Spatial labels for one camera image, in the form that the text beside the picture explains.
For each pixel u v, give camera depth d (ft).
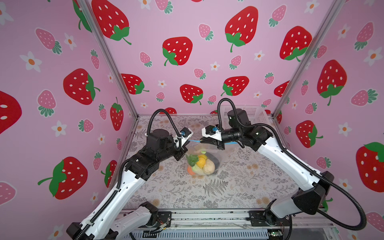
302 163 1.41
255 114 3.85
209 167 2.63
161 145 1.63
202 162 2.62
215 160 2.77
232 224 2.40
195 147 2.43
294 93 3.32
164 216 2.47
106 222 1.26
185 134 1.80
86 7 2.22
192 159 2.50
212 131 1.74
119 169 1.46
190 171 2.64
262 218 2.40
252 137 1.62
